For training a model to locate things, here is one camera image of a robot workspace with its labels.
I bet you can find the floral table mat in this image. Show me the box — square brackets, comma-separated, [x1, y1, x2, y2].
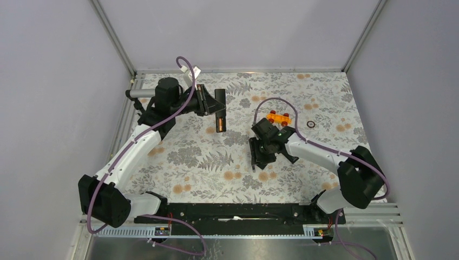
[126, 73, 368, 203]

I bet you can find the grey microphone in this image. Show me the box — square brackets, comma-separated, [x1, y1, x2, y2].
[125, 89, 155, 99]

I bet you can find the black remote control with buttons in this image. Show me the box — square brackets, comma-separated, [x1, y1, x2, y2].
[281, 149, 299, 164]

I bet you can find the purple cable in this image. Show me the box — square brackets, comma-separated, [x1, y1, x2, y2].
[253, 97, 391, 202]
[86, 56, 197, 236]

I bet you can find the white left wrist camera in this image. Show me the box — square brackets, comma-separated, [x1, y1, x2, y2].
[180, 66, 201, 87]

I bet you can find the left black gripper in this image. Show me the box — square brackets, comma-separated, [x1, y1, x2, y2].
[171, 84, 226, 116]

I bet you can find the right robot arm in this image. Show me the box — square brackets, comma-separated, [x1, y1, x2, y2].
[249, 119, 385, 223]

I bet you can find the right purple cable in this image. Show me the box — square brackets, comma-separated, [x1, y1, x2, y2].
[253, 97, 391, 202]

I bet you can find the orange battery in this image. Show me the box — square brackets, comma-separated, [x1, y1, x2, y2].
[218, 118, 223, 132]

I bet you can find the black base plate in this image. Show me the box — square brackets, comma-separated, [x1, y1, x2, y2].
[134, 203, 347, 237]

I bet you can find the black remote control back up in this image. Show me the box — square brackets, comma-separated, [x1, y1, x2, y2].
[214, 89, 226, 133]

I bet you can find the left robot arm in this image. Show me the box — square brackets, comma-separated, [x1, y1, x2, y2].
[78, 77, 226, 233]

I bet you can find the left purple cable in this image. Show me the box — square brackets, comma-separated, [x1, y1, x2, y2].
[86, 56, 197, 236]

